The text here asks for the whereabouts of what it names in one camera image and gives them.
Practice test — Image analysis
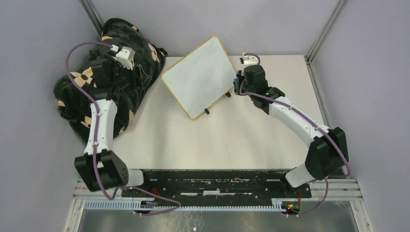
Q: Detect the blue whiteboard eraser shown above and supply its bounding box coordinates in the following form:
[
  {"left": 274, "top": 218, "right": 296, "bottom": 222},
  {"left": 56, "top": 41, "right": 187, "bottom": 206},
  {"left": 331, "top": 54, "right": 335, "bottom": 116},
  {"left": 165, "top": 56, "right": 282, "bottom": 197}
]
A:
[{"left": 233, "top": 78, "right": 240, "bottom": 95}]

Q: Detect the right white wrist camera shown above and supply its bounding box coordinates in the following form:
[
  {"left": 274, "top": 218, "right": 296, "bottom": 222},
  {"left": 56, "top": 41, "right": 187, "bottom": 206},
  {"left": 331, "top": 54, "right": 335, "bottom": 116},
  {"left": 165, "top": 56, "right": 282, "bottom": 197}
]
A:
[{"left": 239, "top": 52, "right": 261, "bottom": 66}]

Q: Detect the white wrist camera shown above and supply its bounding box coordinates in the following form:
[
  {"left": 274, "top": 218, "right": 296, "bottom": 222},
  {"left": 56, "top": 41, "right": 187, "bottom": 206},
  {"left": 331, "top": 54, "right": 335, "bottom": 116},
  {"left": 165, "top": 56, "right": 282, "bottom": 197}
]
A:
[
  {"left": 115, "top": 46, "right": 135, "bottom": 71},
  {"left": 239, "top": 52, "right": 261, "bottom": 66}
]

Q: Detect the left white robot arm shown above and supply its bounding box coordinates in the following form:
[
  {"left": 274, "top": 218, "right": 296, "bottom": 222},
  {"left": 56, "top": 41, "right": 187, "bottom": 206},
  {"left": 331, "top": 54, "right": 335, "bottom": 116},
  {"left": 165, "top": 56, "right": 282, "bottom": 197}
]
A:
[{"left": 70, "top": 58, "right": 155, "bottom": 192}]

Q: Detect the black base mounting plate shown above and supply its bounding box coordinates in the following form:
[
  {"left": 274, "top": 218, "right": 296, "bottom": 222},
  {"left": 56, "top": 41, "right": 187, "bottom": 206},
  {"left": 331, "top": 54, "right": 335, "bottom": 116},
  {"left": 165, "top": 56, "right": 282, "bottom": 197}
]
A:
[{"left": 141, "top": 169, "right": 312, "bottom": 207}]

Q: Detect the white slotted cable duct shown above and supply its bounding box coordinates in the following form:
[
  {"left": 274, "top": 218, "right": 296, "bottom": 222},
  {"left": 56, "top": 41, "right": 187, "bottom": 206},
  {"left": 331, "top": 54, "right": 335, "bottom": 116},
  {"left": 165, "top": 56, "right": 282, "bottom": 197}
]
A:
[{"left": 84, "top": 200, "right": 287, "bottom": 213}]

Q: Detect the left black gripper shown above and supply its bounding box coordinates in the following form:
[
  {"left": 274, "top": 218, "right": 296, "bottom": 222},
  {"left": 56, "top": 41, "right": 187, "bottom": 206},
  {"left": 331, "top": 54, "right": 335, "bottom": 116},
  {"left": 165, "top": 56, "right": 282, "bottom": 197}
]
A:
[{"left": 111, "top": 60, "right": 152, "bottom": 90}]

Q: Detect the black floral blanket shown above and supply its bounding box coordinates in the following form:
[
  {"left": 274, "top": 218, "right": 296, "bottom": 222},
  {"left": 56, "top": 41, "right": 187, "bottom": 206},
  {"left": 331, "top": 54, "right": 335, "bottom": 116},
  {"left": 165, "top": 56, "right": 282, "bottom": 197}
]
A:
[{"left": 54, "top": 18, "right": 168, "bottom": 142}]

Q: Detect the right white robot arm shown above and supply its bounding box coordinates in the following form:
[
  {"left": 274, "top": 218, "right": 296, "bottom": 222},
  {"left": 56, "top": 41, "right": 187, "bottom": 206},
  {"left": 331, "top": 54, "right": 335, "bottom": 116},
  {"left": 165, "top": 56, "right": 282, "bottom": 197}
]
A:
[{"left": 233, "top": 65, "right": 349, "bottom": 197}]

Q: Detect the wire whiteboard stand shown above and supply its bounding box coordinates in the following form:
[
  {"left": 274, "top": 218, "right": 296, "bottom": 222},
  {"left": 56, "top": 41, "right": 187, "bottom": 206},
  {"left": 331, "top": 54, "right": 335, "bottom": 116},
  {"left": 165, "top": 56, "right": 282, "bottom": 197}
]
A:
[{"left": 204, "top": 91, "right": 231, "bottom": 115}]

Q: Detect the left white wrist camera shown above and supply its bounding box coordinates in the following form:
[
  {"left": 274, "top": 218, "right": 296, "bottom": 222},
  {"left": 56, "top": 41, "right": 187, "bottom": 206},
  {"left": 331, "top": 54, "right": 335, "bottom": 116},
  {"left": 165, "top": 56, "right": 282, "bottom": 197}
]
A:
[{"left": 115, "top": 46, "right": 135, "bottom": 71}]

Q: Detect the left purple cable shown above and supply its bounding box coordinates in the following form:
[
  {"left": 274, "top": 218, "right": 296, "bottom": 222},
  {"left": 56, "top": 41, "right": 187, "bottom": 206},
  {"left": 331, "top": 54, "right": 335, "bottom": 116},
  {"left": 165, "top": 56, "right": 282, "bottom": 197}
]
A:
[{"left": 65, "top": 41, "right": 182, "bottom": 216}]

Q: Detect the yellow framed whiteboard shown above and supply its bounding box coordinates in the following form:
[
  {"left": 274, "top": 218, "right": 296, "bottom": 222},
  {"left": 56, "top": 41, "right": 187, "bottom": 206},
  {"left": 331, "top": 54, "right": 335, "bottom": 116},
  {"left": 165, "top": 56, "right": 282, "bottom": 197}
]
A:
[{"left": 161, "top": 36, "right": 236, "bottom": 120}]

